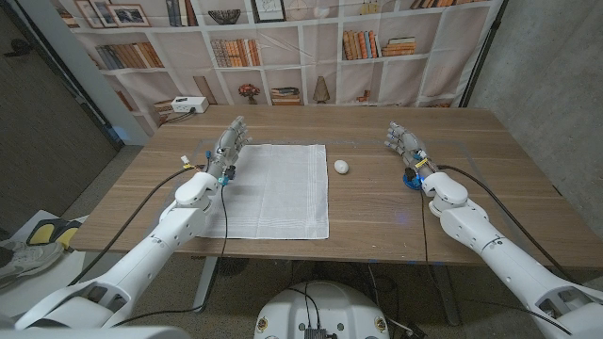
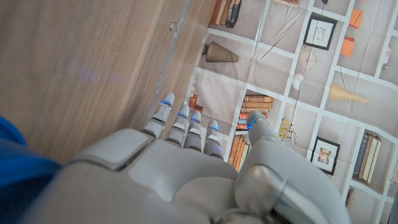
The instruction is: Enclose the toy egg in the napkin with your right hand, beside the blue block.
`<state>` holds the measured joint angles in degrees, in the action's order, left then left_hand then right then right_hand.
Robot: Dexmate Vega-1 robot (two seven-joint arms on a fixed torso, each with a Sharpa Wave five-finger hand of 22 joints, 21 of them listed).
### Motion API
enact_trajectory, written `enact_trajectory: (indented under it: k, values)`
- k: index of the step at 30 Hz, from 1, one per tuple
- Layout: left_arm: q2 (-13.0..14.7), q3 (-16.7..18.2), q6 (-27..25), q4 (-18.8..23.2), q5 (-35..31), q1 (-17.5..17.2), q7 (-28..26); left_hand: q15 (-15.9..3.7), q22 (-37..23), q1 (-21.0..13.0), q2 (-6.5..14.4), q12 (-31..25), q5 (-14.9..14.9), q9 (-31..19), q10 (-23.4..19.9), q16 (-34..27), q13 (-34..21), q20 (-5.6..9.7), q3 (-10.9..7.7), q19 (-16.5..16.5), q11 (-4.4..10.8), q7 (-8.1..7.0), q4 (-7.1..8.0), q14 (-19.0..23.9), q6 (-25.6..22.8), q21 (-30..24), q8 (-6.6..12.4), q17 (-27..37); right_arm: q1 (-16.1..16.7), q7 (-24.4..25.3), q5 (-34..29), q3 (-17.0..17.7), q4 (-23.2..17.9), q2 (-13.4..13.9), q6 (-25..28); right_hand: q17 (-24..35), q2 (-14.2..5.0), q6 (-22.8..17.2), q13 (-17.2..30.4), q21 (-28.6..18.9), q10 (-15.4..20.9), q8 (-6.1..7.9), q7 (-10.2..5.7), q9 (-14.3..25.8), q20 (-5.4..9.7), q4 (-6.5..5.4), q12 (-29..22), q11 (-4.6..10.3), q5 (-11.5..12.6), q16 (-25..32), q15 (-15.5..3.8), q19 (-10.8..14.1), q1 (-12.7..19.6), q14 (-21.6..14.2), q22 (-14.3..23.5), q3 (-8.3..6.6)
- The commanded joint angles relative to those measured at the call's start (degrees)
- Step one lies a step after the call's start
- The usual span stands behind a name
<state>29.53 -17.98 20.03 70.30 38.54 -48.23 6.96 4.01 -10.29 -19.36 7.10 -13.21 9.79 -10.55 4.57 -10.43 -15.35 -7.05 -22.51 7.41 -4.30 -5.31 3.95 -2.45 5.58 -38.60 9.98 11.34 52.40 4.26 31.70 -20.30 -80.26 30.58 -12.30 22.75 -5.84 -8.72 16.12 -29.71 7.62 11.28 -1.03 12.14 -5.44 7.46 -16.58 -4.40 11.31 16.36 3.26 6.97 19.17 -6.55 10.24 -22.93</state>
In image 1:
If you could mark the white floor mat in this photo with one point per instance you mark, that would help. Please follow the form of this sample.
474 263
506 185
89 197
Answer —
47 285

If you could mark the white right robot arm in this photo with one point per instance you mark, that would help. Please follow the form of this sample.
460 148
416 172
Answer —
499 249

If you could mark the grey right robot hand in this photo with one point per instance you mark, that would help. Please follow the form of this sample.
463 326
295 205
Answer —
409 146

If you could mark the white toy egg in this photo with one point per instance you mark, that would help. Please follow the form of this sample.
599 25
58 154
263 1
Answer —
341 166

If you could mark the grey sneaker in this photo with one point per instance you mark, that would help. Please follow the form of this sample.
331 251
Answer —
28 259

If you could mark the yellow and black floor pad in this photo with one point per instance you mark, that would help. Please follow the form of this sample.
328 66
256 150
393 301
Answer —
44 231

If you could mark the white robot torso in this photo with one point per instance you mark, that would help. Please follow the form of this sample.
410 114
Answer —
325 311

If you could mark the white power strip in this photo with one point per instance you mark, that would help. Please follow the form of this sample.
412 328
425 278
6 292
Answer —
189 104

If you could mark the white cloth napkin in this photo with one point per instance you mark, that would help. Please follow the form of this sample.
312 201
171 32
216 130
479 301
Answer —
278 193

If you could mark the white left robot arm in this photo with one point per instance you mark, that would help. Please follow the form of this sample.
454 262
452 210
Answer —
155 245

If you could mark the printed bookshelf backdrop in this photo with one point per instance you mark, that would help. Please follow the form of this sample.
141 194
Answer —
320 61

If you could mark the grey metal table leg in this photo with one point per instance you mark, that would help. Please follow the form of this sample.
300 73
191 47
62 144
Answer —
447 296
205 287

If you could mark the black backdrop stand pole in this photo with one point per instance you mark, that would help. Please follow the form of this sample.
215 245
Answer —
480 56

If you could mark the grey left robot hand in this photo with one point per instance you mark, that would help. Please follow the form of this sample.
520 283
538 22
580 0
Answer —
227 146

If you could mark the blue round block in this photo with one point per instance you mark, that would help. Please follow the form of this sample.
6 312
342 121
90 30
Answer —
413 185

